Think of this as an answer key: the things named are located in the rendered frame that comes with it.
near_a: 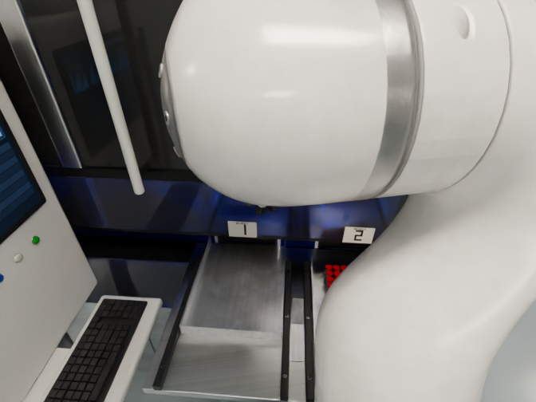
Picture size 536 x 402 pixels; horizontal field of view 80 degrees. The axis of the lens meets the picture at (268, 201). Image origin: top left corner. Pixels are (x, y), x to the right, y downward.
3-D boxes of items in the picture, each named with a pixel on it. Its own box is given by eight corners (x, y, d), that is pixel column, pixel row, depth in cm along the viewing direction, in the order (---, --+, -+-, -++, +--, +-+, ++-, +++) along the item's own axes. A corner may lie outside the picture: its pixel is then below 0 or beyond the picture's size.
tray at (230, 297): (210, 242, 110) (209, 235, 108) (285, 246, 108) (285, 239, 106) (181, 333, 82) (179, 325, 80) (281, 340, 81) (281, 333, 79)
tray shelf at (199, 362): (197, 246, 111) (196, 242, 110) (400, 257, 107) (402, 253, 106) (143, 392, 73) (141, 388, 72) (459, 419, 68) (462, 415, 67)
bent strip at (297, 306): (291, 310, 88) (292, 297, 85) (302, 311, 88) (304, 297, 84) (291, 361, 77) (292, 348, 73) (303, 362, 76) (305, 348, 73)
